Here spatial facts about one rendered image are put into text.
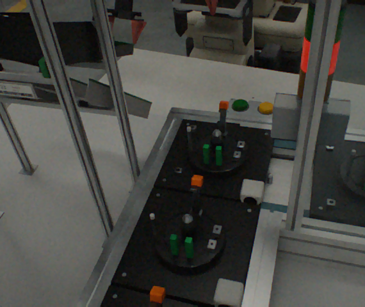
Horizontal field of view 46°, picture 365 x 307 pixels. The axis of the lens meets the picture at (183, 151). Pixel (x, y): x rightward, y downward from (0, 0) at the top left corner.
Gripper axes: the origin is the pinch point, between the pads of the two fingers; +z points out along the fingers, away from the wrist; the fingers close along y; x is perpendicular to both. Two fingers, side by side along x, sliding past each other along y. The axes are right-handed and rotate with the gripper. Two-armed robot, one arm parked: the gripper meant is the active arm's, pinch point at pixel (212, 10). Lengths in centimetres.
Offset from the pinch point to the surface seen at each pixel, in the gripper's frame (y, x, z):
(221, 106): 4.5, -12.0, 17.5
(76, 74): -137, 145, 120
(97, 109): -20.9, -23.8, 13.4
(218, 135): 5.2, -19.4, 20.0
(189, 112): -6.6, -2.2, 27.8
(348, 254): 35, -35, 33
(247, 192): 13.8, -29.9, 25.6
